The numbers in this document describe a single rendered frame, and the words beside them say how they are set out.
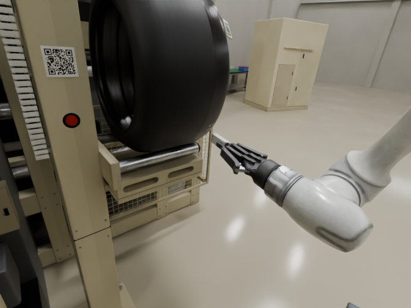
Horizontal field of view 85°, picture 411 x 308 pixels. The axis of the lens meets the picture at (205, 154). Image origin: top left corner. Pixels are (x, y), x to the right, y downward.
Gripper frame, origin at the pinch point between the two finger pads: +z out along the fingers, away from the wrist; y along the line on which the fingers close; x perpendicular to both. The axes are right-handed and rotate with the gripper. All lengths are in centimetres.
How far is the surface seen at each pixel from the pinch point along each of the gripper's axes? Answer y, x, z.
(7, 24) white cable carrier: 43, -23, 33
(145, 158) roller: 14.6, 13.5, 19.6
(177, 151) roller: 1.8, 13.6, 19.4
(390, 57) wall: -1510, -7, 338
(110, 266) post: 30, 64, 20
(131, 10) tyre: 18.1, -30.1, 21.8
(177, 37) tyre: 10.2, -26.0, 12.6
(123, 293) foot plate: 23, 106, 27
